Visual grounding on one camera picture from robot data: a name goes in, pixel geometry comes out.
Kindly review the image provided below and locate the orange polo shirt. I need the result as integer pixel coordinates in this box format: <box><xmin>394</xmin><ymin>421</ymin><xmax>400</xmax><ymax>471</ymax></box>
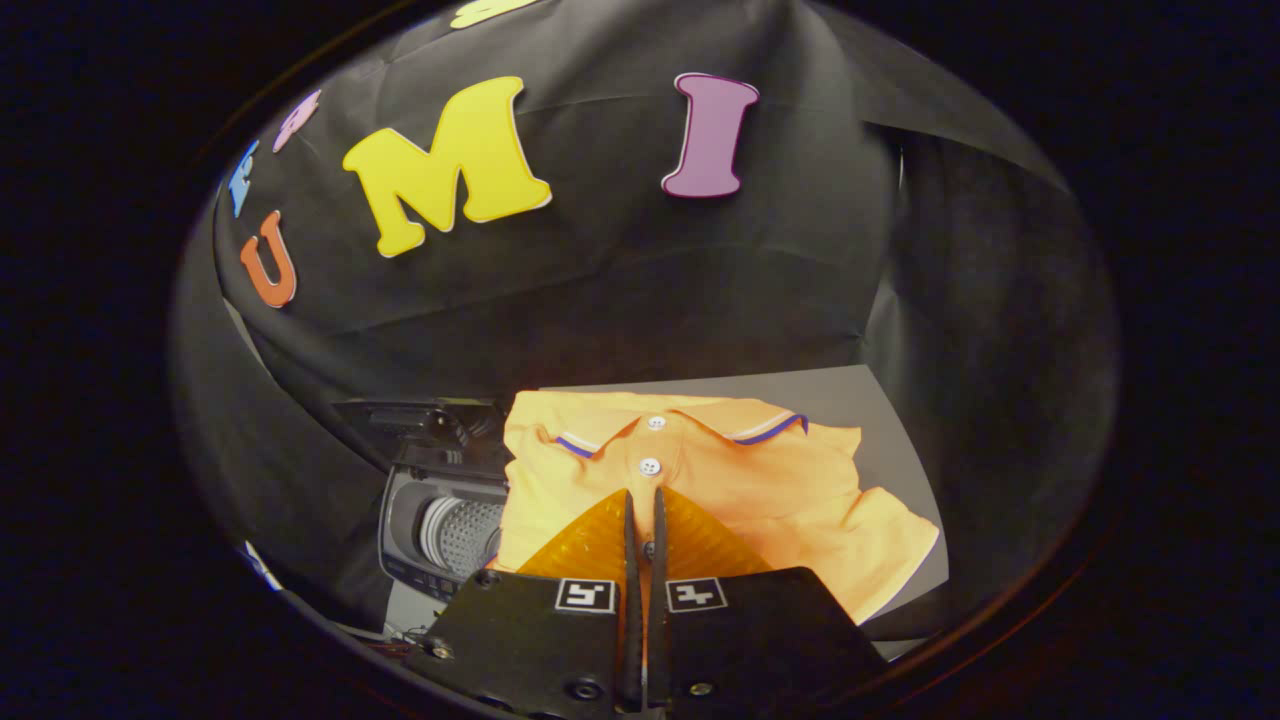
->
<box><xmin>495</xmin><ymin>390</ymin><xmax>941</xmax><ymax>626</ymax></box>

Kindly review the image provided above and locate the beige cabinet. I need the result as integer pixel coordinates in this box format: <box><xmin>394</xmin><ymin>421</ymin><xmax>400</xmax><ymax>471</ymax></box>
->
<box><xmin>540</xmin><ymin>365</ymin><xmax>953</xmax><ymax>643</ymax></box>

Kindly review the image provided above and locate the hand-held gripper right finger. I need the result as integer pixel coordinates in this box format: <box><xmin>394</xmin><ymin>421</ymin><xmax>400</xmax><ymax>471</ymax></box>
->
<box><xmin>645</xmin><ymin>487</ymin><xmax>891</xmax><ymax>711</ymax></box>

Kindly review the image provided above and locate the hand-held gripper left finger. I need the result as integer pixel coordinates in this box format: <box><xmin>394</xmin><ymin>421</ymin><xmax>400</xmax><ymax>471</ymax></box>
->
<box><xmin>405</xmin><ymin>488</ymin><xmax>644</xmax><ymax>716</ymax></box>

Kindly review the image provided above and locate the grey washing machine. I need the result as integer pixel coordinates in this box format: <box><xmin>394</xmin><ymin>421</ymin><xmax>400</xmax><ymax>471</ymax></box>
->
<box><xmin>378</xmin><ymin>462</ymin><xmax>511</xmax><ymax>606</ymax></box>

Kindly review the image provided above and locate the black backdrop cloth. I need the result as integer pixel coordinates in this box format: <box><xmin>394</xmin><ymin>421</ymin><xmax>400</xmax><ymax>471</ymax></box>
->
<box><xmin>168</xmin><ymin>0</ymin><xmax>1119</xmax><ymax>641</ymax></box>

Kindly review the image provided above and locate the tangle of cables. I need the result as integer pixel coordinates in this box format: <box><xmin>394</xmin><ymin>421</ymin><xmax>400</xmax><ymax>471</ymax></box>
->
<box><xmin>365</xmin><ymin>625</ymin><xmax>426</xmax><ymax>656</ymax></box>

